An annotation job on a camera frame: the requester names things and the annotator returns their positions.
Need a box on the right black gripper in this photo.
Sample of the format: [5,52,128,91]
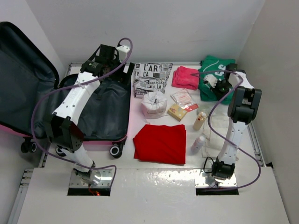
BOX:
[210,80,232,100]

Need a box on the green printed shirt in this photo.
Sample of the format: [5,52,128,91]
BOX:
[198,55,235,102]

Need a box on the black white newspaper print bag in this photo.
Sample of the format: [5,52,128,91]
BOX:
[134,63,173,98]

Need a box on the white cloth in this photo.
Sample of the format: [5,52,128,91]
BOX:
[202,109,229,159]

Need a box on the pink towel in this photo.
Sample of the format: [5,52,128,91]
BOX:
[171,66,199,90]

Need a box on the white drawstring pouch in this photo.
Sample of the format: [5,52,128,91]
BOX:
[141,91,167,119]

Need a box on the small yellow cardboard box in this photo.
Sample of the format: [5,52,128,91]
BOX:
[167,104,187,122]

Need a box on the red cloth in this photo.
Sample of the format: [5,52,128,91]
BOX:
[133,125,186,165]

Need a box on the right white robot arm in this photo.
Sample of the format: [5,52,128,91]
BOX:
[211,63,262,182]

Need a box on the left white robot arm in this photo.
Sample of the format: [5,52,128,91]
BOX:
[44,44,131,185]

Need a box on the clear zip bag red label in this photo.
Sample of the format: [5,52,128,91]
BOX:
[171,89,199,112]

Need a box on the amber liquid bottle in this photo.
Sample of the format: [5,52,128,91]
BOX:
[193,112,207,131]

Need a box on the white pink spray bottle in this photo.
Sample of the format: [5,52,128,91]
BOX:
[191,135,206,154]

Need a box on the pink suitcase with dark lining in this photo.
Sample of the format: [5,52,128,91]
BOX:
[0,21,131,158]

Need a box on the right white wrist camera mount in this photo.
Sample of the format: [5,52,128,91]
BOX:
[203,74,221,89]

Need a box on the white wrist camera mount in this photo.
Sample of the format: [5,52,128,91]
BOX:
[116,45,130,60]
[203,74,221,89]

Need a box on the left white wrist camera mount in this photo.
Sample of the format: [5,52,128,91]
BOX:
[116,45,130,60]

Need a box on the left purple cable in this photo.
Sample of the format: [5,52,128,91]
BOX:
[30,37,134,185]

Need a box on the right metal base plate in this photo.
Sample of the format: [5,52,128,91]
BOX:
[193,169,237,189]

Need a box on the metal base plate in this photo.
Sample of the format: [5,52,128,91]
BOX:
[69,169,113,188]
[193,169,237,189]

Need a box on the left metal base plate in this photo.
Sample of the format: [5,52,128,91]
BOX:
[69,169,113,188]

